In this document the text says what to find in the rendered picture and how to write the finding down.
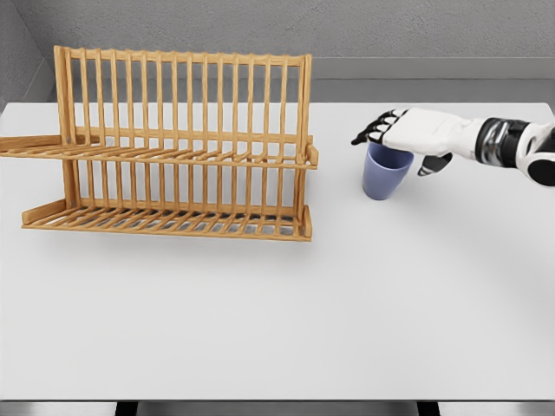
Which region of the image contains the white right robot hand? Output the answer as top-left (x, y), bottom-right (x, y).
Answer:
top-left (350, 107), bottom-right (464, 177)

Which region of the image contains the blue plastic cup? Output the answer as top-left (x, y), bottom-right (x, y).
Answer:
top-left (362, 141), bottom-right (415, 201)

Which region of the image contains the wooden two-tier dish rack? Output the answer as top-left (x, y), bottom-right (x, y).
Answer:
top-left (0, 44), bottom-right (320, 243)

